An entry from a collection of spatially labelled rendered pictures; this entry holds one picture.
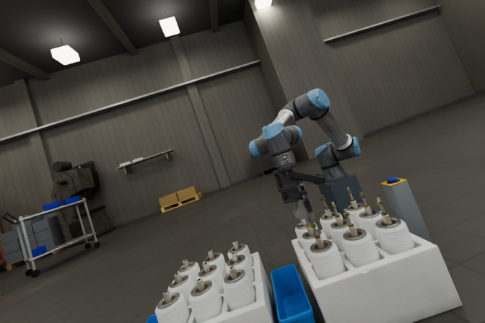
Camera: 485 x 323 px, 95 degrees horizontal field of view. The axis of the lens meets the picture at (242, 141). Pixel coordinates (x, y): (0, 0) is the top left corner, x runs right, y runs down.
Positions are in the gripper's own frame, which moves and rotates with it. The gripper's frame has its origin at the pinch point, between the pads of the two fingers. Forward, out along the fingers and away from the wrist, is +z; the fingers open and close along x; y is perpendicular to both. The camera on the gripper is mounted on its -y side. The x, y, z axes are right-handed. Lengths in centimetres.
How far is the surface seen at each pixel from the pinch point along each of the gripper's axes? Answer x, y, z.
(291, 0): -594, -240, -442
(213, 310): 5.5, 40.1, 15.2
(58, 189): -477, 555, -122
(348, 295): 7.6, -1.1, 21.3
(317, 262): 3.6, 3.7, 12.0
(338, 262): 3.8, -2.3, 13.5
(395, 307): 7.0, -12.8, 28.8
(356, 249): 3.6, -8.9, 11.8
